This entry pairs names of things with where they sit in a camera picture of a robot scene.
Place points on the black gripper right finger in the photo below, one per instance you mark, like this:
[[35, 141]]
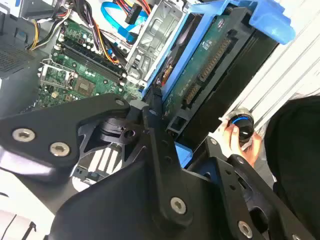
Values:
[[233, 192]]

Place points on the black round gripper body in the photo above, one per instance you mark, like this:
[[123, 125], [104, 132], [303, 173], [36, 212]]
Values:
[[120, 205]]

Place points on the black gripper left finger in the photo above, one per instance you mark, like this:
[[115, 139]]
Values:
[[37, 140]]

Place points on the blue plastic disk carrier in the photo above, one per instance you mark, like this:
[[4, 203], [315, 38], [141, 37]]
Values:
[[271, 27]]

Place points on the person's bare hand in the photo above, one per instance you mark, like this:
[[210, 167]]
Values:
[[234, 143]]

